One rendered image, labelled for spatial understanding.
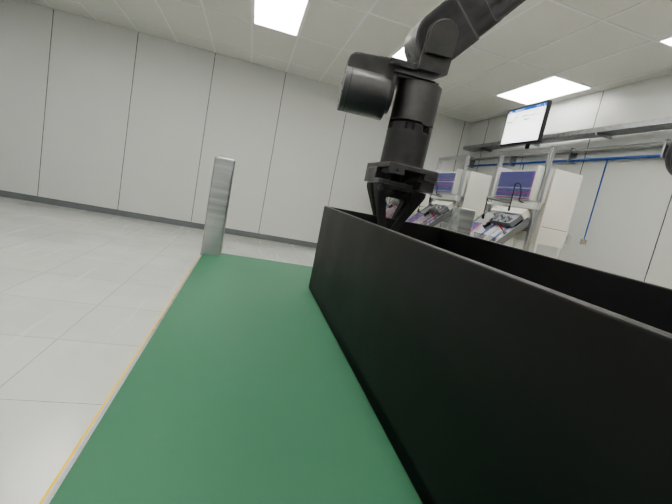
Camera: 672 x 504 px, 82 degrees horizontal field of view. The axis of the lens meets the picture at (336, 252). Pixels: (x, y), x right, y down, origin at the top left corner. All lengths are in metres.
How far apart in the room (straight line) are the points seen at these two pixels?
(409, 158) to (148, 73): 7.25
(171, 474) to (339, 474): 0.07
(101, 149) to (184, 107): 1.52
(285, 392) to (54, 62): 7.89
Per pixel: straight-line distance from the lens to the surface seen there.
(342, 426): 0.24
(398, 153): 0.50
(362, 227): 0.33
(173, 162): 7.41
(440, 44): 0.51
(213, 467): 0.20
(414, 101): 0.51
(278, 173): 7.32
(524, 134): 4.39
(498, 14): 0.55
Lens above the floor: 1.08
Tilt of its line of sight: 8 degrees down
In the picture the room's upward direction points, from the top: 11 degrees clockwise
